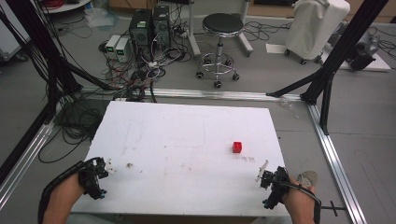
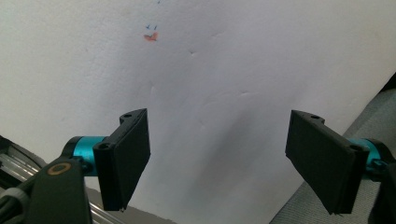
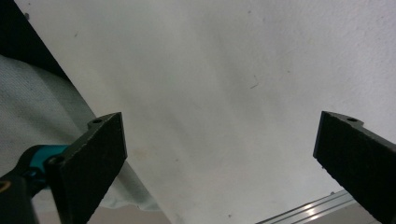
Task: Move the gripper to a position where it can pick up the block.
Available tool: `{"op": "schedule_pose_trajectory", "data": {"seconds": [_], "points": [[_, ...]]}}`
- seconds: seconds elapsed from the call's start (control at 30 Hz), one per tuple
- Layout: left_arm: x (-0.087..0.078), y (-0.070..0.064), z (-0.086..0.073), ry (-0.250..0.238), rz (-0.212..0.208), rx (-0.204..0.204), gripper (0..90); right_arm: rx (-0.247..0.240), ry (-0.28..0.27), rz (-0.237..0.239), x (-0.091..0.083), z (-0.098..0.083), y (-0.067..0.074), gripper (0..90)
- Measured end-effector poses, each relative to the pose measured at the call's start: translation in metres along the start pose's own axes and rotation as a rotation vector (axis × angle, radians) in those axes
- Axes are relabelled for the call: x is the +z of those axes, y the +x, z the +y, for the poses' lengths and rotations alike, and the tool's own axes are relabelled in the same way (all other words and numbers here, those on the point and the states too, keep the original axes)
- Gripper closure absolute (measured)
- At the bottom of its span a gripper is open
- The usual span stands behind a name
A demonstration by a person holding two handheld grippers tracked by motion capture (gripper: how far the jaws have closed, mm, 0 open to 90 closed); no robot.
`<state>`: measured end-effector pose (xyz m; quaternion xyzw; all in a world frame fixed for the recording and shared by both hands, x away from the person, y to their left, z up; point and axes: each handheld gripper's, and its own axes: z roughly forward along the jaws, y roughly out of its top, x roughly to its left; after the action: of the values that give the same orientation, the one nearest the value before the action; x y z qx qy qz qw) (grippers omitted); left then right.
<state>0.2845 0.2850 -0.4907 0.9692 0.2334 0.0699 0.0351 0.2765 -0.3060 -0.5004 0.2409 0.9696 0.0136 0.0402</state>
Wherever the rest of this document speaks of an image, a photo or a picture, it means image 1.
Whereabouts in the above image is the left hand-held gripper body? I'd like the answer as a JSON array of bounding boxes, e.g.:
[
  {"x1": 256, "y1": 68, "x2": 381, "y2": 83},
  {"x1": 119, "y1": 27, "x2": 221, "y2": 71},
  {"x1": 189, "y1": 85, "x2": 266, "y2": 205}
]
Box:
[{"x1": 78, "y1": 156, "x2": 109, "y2": 201}]

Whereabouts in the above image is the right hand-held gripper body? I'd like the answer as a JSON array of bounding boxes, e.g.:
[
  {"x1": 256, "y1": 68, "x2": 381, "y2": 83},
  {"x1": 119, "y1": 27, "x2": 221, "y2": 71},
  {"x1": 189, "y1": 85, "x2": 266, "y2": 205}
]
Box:
[{"x1": 260, "y1": 165, "x2": 291, "y2": 210}]

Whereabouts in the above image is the person's left hand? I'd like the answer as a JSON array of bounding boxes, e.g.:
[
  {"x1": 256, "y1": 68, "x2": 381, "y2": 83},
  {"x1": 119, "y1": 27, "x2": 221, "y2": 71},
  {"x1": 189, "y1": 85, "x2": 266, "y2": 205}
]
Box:
[{"x1": 42, "y1": 173, "x2": 86, "y2": 224}]

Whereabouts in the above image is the white power supply unit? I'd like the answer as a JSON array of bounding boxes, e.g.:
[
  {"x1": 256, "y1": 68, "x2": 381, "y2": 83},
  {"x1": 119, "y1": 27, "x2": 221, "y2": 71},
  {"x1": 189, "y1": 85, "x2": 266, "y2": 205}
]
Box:
[
  {"x1": 105, "y1": 34, "x2": 122, "y2": 60},
  {"x1": 114, "y1": 36, "x2": 131, "y2": 63}
]

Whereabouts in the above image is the white paper sheet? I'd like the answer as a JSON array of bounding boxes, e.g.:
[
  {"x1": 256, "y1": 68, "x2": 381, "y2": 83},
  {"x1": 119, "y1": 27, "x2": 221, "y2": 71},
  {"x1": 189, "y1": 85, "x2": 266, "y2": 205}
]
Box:
[{"x1": 264, "y1": 42, "x2": 289, "y2": 55}]

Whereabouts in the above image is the black computer tower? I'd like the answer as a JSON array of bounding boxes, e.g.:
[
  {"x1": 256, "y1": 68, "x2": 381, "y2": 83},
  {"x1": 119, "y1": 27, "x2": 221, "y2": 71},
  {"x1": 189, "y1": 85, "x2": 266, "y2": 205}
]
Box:
[
  {"x1": 128, "y1": 7, "x2": 154, "y2": 60},
  {"x1": 152, "y1": 5, "x2": 172, "y2": 50}
]

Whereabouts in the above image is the white desk leg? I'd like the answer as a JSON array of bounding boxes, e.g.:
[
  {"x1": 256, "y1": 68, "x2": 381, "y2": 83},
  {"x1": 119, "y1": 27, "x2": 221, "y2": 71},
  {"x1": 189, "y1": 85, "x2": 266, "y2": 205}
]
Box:
[
  {"x1": 237, "y1": 0, "x2": 255, "y2": 58},
  {"x1": 186, "y1": 0, "x2": 203, "y2": 58}
]

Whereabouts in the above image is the clear plastic bag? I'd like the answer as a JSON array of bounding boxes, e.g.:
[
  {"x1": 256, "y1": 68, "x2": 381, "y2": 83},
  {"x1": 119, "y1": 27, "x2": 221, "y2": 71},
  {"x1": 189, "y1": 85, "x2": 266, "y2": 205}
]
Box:
[{"x1": 83, "y1": 6, "x2": 120, "y2": 31}]

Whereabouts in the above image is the black round stool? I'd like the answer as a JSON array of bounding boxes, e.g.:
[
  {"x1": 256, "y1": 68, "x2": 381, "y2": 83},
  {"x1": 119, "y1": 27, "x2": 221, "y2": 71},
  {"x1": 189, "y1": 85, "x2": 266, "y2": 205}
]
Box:
[{"x1": 195, "y1": 12, "x2": 246, "y2": 90}]

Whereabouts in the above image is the white covered cart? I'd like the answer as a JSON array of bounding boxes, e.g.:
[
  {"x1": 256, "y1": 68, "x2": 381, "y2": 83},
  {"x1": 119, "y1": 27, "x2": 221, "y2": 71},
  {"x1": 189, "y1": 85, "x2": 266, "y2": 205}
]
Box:
[{"x1": 283, "y1": 0, "x2": 351, "y2": 65}]

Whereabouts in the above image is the black machine on board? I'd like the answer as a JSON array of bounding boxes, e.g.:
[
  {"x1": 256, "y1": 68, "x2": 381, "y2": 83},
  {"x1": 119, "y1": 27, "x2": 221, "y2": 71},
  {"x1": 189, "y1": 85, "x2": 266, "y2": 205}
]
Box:
[{"x1": 330, "y1": 21, "x2": 381, "y2": 72}]

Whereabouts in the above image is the white floor board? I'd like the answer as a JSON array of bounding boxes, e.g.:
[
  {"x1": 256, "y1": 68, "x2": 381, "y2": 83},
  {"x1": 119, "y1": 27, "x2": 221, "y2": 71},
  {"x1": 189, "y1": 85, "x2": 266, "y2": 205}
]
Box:
[{"x1": 320, "y1": 46, "x2": 392, "y2": 73}]

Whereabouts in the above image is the grey cabinet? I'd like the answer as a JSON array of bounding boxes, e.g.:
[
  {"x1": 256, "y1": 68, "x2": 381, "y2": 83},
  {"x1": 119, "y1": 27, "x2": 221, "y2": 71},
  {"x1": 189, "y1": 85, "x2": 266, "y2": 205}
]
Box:
[{"x1": 0, "y1": 0, "x2": 32, "y2": 63}]

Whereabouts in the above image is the round white table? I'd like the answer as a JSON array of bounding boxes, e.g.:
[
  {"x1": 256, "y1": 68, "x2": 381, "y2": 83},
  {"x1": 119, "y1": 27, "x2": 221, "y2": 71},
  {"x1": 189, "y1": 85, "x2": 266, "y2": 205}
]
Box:
[{"x1": 39, "y1": 0, "x2": 92, "y2": 15}]

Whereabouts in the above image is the aluminium floor frame rail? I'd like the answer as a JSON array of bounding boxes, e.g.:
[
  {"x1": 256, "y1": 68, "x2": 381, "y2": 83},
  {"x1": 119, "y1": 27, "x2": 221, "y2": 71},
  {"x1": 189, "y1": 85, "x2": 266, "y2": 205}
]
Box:
[{"x1": 0, "y1": 87, "x2": 369, "y2": 224}]

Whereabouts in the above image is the tangle of floor cables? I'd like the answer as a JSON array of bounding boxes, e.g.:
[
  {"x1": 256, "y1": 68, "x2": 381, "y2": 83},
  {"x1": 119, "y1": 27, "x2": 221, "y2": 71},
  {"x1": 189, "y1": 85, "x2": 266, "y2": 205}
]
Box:
[{"x1": 36, "y1": 8, "x2": 200, "y2": 164}]

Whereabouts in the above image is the black frame post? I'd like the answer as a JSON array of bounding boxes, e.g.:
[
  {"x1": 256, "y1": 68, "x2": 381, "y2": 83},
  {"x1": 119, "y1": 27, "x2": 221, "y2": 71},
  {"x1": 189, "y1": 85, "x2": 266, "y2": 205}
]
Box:
[
  {"x1": 265, "y1": 0, "x2": 390, "y2": 136},
  {"x1": 0, "y1": 0, "x2": 125, "y2": 185}
]

